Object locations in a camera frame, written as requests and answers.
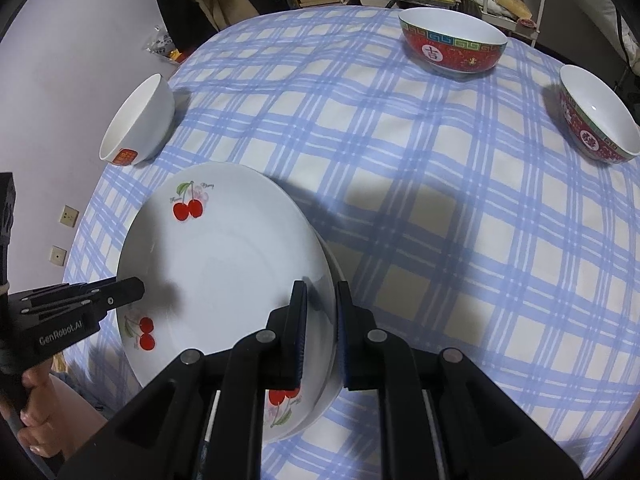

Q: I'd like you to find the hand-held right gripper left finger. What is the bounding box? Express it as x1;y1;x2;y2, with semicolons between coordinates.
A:
57;280;308;480

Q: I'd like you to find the person's left hand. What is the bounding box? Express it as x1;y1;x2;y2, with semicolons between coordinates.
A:
19;360;108;458

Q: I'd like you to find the black hanging garment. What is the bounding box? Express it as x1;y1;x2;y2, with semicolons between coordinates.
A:
150;0;203;52

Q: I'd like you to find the blue checked tablecloth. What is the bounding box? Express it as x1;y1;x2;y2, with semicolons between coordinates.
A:
62;5;640;480

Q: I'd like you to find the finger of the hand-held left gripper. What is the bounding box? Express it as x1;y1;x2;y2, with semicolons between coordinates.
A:
107;276;146;313

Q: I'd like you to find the white cherry print plate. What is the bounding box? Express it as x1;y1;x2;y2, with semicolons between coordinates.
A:
260;240;347;443
116;162;337;396

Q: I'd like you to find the printed plastic bag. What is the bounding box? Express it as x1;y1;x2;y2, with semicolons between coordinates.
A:
145;27;177;57

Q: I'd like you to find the white bowl with red label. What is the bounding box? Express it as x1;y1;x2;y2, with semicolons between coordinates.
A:
98;74;176;167

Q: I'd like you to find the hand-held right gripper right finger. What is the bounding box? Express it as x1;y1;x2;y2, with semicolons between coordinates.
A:
335;280;583;480

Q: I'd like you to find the small red patterned bowl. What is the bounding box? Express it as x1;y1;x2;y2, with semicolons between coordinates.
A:
558;64;640;163

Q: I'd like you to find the large red patterned bowl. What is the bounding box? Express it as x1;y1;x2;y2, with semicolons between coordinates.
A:
398;7;508;77

